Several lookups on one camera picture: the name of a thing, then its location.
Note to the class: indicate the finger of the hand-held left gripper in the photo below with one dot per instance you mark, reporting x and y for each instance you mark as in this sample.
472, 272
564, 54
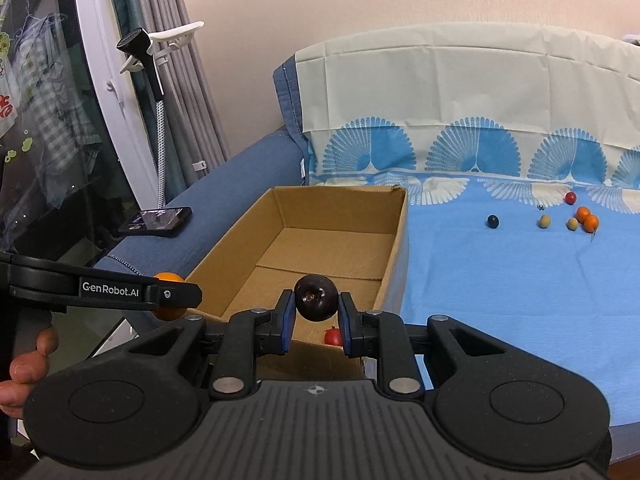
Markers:
182, 296

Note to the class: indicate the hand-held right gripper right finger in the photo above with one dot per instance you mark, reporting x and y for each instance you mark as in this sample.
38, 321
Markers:
345, 327

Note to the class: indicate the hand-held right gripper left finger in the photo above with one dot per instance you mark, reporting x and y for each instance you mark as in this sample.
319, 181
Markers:
286, 322

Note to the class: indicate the red round fruit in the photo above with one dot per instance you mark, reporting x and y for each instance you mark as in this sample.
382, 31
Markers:
331, 337
570, 198

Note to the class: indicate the dark purple plum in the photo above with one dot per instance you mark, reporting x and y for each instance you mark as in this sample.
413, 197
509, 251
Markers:
315, 310
493, 221

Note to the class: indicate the brown cardboard box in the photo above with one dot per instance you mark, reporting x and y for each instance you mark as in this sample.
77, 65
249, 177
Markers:
330, 250

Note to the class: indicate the tan round fruit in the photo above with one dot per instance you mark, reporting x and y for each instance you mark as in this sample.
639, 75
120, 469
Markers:
572, 224
544, 222

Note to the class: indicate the orange tangerine with long stem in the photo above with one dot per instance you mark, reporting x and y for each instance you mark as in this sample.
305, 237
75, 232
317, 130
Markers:
592, 223

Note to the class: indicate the person's left hand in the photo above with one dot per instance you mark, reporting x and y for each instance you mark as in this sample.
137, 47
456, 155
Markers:
27, 367

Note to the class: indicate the black smartphone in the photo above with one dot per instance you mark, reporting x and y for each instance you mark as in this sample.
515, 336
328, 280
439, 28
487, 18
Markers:
157, 221

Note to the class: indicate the white curtain clip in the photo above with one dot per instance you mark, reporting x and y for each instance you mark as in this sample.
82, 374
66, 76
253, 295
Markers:
199, 165

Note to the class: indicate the blue fan-print bedsheet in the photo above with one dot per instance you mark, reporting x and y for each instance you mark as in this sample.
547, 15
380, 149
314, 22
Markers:
490, 280

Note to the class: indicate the white framed glass door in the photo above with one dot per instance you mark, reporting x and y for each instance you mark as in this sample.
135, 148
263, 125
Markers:
55, 110

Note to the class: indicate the blue upholstered bed frame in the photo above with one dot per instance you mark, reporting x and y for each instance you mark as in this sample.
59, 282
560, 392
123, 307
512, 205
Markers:
235, 170

